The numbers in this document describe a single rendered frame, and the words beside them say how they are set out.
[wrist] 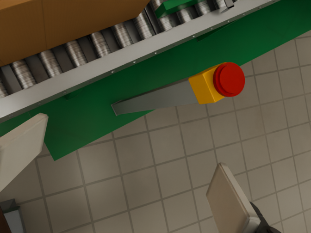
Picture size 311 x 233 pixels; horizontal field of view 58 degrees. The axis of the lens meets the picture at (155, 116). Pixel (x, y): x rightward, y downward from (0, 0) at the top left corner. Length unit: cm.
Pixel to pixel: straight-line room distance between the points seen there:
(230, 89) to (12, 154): 47
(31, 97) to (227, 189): 79
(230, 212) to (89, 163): 138
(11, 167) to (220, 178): 13
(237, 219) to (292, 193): 205
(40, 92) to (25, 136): 74
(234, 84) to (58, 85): 55
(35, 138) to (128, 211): 145
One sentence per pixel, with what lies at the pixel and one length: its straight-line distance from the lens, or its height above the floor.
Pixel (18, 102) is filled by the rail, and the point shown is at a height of 60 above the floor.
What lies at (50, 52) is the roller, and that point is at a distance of 99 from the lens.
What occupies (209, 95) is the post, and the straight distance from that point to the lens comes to 61.
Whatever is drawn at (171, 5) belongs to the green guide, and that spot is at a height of 64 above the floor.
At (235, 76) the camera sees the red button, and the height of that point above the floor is 104.
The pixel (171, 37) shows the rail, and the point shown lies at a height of 59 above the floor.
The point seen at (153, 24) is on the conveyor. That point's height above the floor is 50.
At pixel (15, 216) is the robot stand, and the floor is 75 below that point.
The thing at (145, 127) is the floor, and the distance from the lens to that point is 159.
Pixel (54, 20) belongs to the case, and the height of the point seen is 80.
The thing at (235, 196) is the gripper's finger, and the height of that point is 137.
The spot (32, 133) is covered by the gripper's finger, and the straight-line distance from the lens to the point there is 19.
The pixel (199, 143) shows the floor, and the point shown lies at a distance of 173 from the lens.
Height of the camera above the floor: 151
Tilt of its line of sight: 70 degrees down
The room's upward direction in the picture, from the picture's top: 86 degrees clockwise
